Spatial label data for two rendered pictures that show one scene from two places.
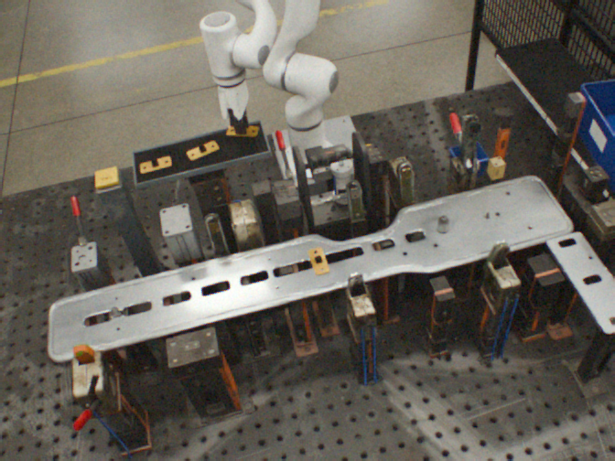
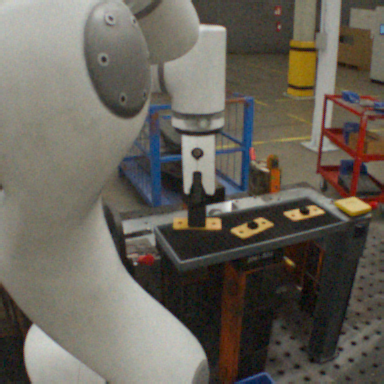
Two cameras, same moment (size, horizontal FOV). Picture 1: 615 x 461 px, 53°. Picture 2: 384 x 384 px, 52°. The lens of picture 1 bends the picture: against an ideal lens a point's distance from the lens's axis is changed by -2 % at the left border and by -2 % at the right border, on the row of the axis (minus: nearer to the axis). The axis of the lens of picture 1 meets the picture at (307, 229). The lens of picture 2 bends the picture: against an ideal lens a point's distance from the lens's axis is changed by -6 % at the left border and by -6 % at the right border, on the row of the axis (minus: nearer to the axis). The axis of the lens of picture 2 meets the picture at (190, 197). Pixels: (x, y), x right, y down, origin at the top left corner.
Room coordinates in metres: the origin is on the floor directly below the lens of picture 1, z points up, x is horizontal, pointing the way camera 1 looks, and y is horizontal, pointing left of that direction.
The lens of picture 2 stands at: (1.93, -0.05, 1.55)
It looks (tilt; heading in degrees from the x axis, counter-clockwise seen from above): 25 degrees down; 165
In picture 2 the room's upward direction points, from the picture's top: straight up
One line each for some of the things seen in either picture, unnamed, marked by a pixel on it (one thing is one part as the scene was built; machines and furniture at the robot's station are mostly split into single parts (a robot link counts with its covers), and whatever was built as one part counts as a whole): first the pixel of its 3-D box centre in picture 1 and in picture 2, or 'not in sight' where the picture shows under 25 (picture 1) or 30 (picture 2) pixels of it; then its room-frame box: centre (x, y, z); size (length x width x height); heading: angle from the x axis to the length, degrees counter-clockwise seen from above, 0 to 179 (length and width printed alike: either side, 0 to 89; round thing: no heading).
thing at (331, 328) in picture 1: (321, 290); not in sight; (0.99, -0.02, 0.84); 0.13 x 0.05 x 0.29; 8
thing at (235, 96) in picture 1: (233, 92); (197, 154); (1.30, 0.13, 1.32); 0.10 x 0.07 x 0.11; 163
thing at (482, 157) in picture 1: (468, 162); not in sight; (1.49, -0.58, 0.74); 0.11 x 0.10 x 0.09; 98
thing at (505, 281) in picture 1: (493, 311); not in sight; (0.82, -0.45, 0.87); 0.12 x 0.09 x 0.35; 8
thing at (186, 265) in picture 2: (200, 154); (254, 228); (1.28, 0.26, 1.16); 0.37 x 0.14 x 0.02; 98
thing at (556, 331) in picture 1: (565, 294); not in sight; (0.86, -0.66, 0.84); 0.11 x 0.06 x 0.29; 8
